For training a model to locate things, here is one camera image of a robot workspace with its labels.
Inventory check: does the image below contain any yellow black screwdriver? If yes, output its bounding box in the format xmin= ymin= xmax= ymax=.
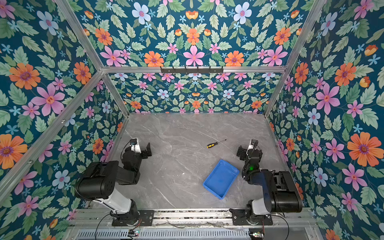
xmin=207 ymin=139 xmax=227 ymax=149

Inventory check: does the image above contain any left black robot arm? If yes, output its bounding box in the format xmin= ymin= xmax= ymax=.
xmin=75 ymin=138 xmax=152 ymax=226

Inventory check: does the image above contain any white vented cable duct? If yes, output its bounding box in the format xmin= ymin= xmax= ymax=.
xmin=76 ymin=229 xmax=251 ymax=240

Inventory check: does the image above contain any blue plastic bin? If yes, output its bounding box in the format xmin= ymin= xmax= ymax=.
xmin=203 ymin=160 xmax=240 ymax=200

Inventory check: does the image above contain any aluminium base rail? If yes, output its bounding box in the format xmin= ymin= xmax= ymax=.
xmin=69 ymin=208 xmax=318 ymax=228

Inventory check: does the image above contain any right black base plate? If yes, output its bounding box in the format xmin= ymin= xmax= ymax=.
xmin=229 ymin=209 xmax=273 ymax=226

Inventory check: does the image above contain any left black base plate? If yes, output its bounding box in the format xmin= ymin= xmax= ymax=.
xmin=112 ymin=210 xmax=155 ymax=227

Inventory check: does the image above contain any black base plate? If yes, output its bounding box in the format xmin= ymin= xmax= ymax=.
xmin=229 ymin=209 xmax=273 ymax=226
xmin=112 ymin=210 xmax=155 ymax=227

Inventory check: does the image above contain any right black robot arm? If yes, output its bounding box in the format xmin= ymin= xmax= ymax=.
xmin=237 ymin=139 xmax=303 ymax=224

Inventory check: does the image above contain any black wall hook bracket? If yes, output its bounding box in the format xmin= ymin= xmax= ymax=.
xmin=160 ymin=67 xmax=224 ymax=74

